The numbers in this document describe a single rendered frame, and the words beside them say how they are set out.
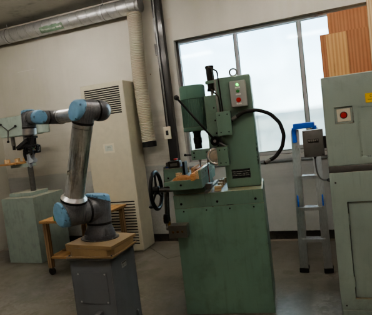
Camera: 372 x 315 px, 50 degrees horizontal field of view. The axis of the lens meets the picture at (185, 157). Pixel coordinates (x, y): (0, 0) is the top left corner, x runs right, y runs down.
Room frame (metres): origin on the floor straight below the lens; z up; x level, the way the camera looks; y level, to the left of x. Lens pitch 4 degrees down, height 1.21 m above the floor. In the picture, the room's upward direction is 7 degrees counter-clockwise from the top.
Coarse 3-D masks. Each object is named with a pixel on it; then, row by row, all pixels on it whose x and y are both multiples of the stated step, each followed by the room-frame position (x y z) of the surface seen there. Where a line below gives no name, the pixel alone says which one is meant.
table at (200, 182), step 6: (186, 174) 2.77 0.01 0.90; (210, 174) 2.80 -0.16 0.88; (186, 180) 2.47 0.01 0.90; (198, 180) 2.45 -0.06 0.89; (204, 180) 2.56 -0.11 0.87; (174, 186) 2.49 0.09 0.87; (180, 186) 2.48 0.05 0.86; (186, 186) 2.47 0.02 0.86; (192, 186) 2.46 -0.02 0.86; (198, 186) 2.45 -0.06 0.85
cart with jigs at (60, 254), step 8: (112, 208) 3.88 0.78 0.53; (120, 208) 3.93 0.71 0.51; (120, 216) 4.01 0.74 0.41; (48, 224) 3.68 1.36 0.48; (120, 224) 4.01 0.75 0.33; (48, 232) 3.67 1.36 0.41; (48, 240) 3.65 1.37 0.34; (48, 248) 3.66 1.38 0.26; (64, 248) 3.83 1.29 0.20; (48, 256) 3.66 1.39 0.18; (56, 256) 3.64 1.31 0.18; (64, 256) 3.61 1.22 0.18; (48, 264) 3.67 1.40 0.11
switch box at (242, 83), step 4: (240, 80) 2.48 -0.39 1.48; (244, 80) 2.48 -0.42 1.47; (232, 84) 2.49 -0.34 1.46; (240, 84) 2.48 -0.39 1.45; (244, 84) 2.48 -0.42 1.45; (232, 88) 2.49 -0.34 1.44; (236, 88) 2.49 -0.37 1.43; (240, 88) 2.48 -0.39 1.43; (244, 88) 2.48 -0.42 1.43; (232, 92) 2.49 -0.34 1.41; (236, 92) 2.49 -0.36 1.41; (240, 92) 2.48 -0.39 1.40; (244, 92) 2.48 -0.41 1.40; (232, 96) 2.50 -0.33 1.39; (236, 96) 2.49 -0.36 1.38; (240, 96) 2.48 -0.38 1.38; (244, 96) 2.48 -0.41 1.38; (232, 100) 2.50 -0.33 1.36; (244, 100) 2.48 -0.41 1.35; (232, 104) 2.50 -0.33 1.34; (236, 104) 2.49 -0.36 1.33; (240, 104) 2.49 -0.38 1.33; (244, 104) 2.48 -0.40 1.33
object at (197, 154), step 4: (208, 148) 2.69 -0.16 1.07; (192, 152) 2.70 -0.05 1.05; (196, 152) 2.69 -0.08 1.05; (200, 152) 2.69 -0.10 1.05; (204, 152) 2.68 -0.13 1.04; (192, 156) 2.70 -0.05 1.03; (196, 156) 2.69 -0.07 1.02; (200, 156) 2.69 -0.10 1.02; (204, 156) 2.68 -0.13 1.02; (192, 160) 2.70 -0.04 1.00; (200, 160) 2.72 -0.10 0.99
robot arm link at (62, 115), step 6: (102, 102) 2.17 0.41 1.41; (108, 108) 2.20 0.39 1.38; (54, 114) 2.57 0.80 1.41; (60, 114) 2.52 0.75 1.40; (66, 114) 2.46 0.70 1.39; (108, 114) 2.21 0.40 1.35; (54, 120) 2.58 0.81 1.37; (60, 120) 2.54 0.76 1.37; (66, 120) 2.49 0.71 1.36; (102, 120) 2.21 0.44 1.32
